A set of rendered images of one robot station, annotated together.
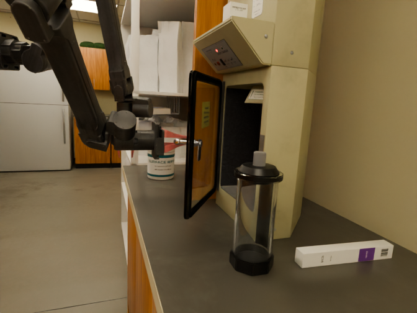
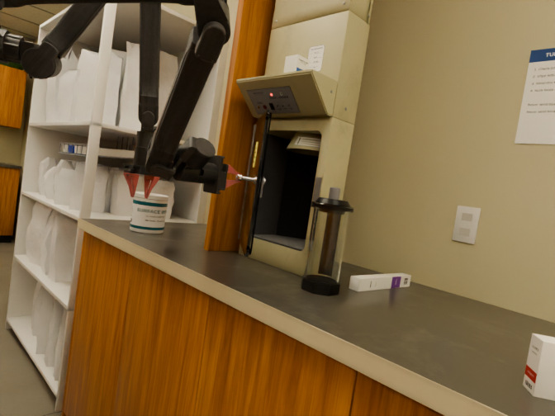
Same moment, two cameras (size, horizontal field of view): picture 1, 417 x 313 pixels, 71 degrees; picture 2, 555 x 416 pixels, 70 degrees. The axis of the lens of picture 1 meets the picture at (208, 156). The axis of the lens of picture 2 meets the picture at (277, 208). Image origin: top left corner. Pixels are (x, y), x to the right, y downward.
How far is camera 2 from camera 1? 0.51 m
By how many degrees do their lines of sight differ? 26
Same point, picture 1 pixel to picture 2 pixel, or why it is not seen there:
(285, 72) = (340, 125)
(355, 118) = (366, 176)
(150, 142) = (214, 175)
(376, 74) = (385, 139)
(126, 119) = (206, 147)
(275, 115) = (331, 161)
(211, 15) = (249, 58)
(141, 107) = not seen: hidden behind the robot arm
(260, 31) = (329, 87)
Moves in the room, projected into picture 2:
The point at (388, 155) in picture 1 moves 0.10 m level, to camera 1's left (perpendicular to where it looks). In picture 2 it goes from (396, 207) to (374, 204)
